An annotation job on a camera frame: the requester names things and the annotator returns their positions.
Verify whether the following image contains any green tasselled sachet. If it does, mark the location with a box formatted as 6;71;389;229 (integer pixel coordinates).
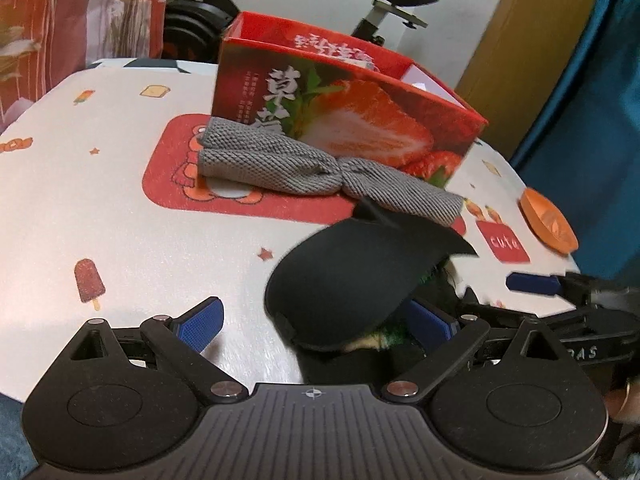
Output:
344;266;460;354

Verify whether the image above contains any black eye mask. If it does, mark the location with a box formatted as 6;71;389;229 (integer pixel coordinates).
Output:
264;200;476;351

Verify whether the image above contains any grey knitted cloth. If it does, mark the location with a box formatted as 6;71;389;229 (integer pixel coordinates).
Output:
198;117;463;226

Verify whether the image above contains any person's left hand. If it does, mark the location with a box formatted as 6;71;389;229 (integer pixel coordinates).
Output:
604;378;640;426

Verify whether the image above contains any orange plastic dish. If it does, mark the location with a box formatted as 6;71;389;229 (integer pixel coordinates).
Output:
518;188;579;256

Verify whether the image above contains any teal blue curtain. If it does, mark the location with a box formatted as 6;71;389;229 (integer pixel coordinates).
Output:
511;0;639;286

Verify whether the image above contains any patterned white tablecloth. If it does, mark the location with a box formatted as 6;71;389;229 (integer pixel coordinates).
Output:
0;56;584;403

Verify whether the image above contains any red strawberry cardboard box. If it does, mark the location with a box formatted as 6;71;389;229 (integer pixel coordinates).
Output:
212;11;487;186

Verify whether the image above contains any wooden door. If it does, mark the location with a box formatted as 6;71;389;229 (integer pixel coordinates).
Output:
457;0;594;157

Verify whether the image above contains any black exercise bike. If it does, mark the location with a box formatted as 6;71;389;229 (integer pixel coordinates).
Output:
162;0;439;64

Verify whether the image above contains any red patterned curtain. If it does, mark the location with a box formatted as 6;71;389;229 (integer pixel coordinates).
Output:
1;0;167;128

